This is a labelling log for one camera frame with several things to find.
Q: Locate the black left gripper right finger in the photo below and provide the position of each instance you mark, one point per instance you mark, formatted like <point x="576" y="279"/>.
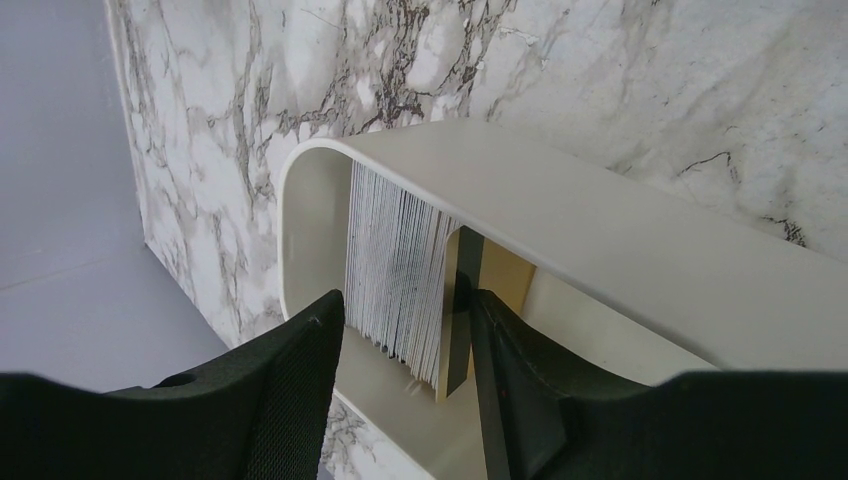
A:
<point x="546" y="413"/>

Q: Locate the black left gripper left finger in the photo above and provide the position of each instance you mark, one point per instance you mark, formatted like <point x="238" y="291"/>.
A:
<point x="258" y="411"/>

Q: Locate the gold credit card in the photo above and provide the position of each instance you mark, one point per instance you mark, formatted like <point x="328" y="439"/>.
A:
<point x="473" y="261"/>

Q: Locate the long white card tray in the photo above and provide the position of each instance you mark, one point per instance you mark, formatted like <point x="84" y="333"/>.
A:
<point x="632" y="280"/>

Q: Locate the stack of white cards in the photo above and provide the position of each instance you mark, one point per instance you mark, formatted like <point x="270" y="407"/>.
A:
<point x="395" y="270"/>

